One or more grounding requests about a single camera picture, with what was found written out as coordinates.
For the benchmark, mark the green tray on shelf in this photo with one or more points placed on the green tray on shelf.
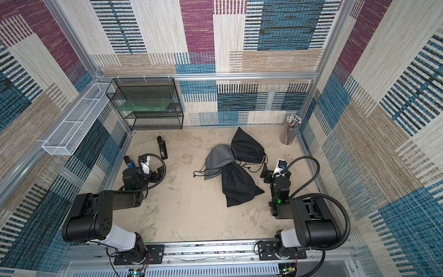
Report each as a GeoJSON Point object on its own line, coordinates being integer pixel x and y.
{"type": "Point", "coordinates": [145, 106]}

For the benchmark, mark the grey hair dryer bag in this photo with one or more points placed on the grey hair dryer bag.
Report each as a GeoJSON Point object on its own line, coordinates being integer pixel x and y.
{"type": "Point", "coordinates": [220, 156]}

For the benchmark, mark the black wire mesh shelf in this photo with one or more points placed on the black wire mesh shelf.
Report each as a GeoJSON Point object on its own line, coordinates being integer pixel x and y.
{"type": "Point", "coordinates": [121, 90]}

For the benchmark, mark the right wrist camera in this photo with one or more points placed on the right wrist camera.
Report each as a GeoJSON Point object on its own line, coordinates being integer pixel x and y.
{"type": "Point", "coordinates": [280, 168]}

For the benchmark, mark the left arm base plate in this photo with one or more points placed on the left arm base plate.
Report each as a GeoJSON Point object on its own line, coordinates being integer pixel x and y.
{"type": "Point", "coordinates": [153, 255]}

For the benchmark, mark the white wire mesh basket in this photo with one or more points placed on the white wire mesh basket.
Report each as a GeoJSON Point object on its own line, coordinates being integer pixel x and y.
{"type": "Point", "coordinates": [67, 137]}

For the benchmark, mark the striped pencil cup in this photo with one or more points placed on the striped pencil cup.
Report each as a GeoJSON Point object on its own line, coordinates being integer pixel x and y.
{"type": "Point", "coordinates": [291, 126]}

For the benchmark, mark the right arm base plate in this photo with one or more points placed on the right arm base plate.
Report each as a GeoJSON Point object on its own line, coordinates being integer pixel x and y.
{"type": "Point", "coordinates": [269, 250]}

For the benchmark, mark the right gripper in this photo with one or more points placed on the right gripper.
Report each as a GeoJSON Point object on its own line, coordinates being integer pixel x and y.
{"type": "Point", "coordinates": [271, 176]}

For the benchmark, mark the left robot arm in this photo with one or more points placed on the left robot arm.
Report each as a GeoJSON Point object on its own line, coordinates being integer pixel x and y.
{"type": "Point", "coordinates": [90, 218]}

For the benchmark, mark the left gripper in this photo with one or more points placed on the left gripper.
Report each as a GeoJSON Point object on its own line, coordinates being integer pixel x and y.
{"type": "Point", "coordinates": [160, 175]}

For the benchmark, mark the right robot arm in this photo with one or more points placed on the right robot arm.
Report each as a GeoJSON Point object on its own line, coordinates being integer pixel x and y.
{"type": "Point", "coordinates": [314, 225]}

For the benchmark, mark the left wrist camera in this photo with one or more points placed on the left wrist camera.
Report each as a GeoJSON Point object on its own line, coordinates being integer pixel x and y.
{"type": "Point", "coordinates": [144, 164]}

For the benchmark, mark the black hair dryer bag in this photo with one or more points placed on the black hair dryer bag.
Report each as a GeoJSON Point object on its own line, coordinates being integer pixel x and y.
{"type": "Point", "coordinates": [248, 151]}

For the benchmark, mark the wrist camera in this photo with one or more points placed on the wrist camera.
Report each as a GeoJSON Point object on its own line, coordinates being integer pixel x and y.
{"type": "Point", "coordinates": [144, 164]}
{"type": "Point", "coordinates": [280, 168]}

